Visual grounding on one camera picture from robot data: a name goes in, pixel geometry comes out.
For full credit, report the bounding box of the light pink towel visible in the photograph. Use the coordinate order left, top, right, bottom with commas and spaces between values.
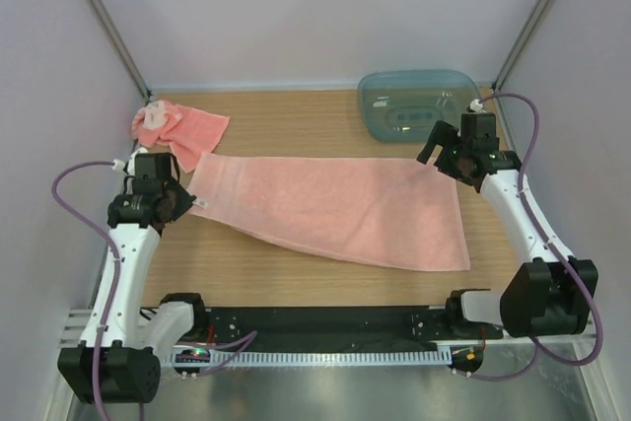
188, 154, 470, 272

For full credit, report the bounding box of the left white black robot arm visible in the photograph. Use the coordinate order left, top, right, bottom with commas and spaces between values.
57, 151, 209, 407

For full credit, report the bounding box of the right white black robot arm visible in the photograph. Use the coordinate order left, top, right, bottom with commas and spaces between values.
417, 112, 598, 338

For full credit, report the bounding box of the coral pink printed towel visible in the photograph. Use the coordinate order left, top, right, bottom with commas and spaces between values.
131, 100, 230, 173

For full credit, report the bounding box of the blue translucent plastic tub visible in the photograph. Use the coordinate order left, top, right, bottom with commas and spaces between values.
357, 69, 480, 143

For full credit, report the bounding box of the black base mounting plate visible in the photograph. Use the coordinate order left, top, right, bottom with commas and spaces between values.
208, 306, 503, 354

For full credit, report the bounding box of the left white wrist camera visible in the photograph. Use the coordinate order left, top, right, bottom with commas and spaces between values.
111, 158, 135, 175

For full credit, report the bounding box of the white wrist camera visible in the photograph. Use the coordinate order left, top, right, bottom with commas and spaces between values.
467, 99, 485, 113
111, 158, 135, 175

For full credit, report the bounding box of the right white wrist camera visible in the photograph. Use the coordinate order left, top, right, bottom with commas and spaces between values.
467, 99, 485, 113

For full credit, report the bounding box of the aluminium front rail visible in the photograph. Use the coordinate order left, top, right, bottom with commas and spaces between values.
59, 309, 597, 348

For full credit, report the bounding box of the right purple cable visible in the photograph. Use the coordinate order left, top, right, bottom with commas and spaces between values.
453, 92, 603, 382

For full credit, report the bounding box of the white slotted cable duct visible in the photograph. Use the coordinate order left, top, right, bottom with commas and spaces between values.
166, 347, 453, 370

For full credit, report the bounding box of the right aluminium frame post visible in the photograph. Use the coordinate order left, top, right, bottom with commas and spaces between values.
491, 0, 555, 91

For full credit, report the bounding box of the aluminium frame post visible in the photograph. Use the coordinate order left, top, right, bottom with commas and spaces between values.
491, 0, 555, 91
87, 0, 152, 103

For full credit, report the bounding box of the left aluminium frame post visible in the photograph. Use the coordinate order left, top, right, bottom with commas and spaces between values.
87, 0, 152, 103

